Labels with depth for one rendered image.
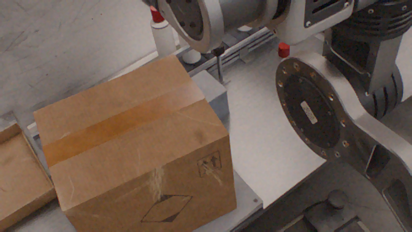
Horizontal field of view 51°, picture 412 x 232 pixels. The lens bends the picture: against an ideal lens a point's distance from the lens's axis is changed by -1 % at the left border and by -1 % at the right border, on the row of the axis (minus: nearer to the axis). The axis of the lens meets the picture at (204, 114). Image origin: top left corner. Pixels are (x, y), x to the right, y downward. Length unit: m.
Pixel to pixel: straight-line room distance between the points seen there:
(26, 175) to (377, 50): 0.87
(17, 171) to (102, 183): 0.50
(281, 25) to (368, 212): 1.54
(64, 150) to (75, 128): 0.05
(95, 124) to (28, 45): 0.79
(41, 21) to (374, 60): 1.22
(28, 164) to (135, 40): 0.51
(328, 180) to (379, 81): 1.32
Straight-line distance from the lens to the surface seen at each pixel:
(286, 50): 1.27
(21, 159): 1.22
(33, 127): 1.16
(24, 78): 1.44
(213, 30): 0.41
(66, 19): 1.60
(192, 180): 0.79
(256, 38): 1.30
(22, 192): 1.16
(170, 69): 0.86
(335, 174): 2.04
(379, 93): 0.75
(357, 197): 1.99
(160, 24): 1.10
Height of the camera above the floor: 1.71
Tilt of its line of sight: 50 degrees down
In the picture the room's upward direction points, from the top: 10 degrees counter-clockwise
